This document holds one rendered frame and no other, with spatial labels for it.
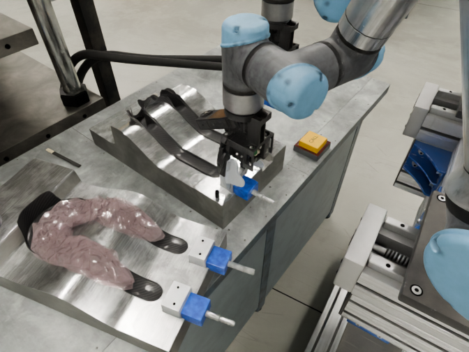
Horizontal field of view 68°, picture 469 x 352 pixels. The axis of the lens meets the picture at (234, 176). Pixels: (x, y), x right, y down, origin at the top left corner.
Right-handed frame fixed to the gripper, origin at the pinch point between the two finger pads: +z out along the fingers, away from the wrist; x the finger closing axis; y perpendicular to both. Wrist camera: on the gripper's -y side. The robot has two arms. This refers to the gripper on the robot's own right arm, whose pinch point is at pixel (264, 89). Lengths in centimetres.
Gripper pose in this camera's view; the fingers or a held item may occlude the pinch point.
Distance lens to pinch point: 100.6
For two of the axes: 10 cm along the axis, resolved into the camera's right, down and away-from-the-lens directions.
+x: 6.2, -5.6, 5.5
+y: 7.9, 4.4, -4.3
